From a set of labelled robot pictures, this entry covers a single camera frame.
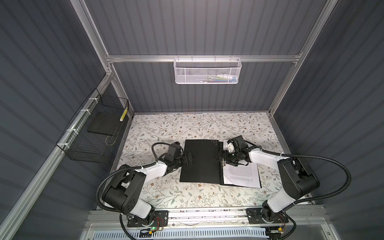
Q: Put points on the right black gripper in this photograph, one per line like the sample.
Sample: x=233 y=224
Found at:
x=225 y=158

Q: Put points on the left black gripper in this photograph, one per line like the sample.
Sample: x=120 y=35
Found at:
x=190 y=161

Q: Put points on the orange folder black inside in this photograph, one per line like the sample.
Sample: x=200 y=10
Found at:
x=206 y=167

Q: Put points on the printed paper sheet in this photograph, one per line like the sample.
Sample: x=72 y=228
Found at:
x=241 y=175

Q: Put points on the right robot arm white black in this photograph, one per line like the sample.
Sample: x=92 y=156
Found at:
x=298 y=178

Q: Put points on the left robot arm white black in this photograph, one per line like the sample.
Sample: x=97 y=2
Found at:
x=120 y=191

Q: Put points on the floral table mat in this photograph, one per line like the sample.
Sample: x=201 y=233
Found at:
x=149 y=135

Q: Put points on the pens in white basket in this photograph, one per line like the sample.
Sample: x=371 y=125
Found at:
x=220 y=79

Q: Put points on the yellow marker pen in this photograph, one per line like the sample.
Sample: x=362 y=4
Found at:
x=123 y=114

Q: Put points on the white vented cover strip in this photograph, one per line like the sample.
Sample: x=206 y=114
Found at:
x=202 y=233

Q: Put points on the black pad in basket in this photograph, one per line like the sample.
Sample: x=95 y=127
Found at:
x=104 y=124

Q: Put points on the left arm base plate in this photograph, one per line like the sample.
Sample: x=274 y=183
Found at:
x=155 y=218

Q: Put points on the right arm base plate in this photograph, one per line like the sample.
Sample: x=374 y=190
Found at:
x=265 y=216

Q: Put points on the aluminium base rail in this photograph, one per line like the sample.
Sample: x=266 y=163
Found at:
x=211 y=217

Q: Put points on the white wire mesh basket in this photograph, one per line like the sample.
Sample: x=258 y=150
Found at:
x=190 y=71

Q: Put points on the black wire mesh basket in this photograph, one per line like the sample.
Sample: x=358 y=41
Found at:
x=80 y=145

